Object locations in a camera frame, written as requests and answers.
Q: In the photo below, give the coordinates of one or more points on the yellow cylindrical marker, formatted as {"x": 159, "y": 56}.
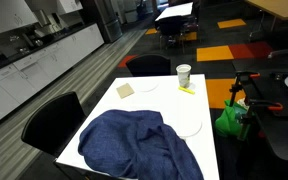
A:
{"x": 186, "y": 90}

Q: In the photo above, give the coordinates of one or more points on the white paper cup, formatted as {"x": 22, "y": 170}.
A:
{"x": 183, "y": 73}

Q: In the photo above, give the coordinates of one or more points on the clear plate near cardboard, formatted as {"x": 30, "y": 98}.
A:
{"x": 144, "y": 85}

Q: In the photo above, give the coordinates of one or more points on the brown cardboard square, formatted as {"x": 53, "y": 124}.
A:
{"x": 125, "y": 90}

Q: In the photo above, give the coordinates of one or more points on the black chair at table end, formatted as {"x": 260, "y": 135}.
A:
{"x": 149, "y": 65}

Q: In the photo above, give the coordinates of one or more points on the clear plate near cloth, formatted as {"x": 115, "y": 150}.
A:
{"x": 184, "y": 124}

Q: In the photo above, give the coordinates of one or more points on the blue cloth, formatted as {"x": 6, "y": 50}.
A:
{"x": 137, "y": 145}

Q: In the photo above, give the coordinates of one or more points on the stainless steel refrigerator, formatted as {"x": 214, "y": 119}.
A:
{"x": 101, "y": 12}

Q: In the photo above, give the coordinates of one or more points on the white background table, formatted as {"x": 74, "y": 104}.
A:
{"x": 178, "y": 10}

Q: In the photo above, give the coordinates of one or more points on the green bag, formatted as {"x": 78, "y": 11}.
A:
{"x": 230, "y": 121}

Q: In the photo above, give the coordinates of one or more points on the black chair at table side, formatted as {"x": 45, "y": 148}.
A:
{"x": 52, "y": 126}

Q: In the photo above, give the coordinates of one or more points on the white kitchen cabinets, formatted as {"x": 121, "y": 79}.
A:
{"x": 23, "y": 78}

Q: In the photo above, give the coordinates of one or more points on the black side table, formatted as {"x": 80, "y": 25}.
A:
{"x": 264, "y": 83}

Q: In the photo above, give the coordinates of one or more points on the wooden table top corner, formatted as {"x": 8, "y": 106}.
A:
{"x": 278, "y": 8}

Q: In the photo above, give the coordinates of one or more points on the black clamp with orange handles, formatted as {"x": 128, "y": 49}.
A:
{"x": 248, "y": 118}

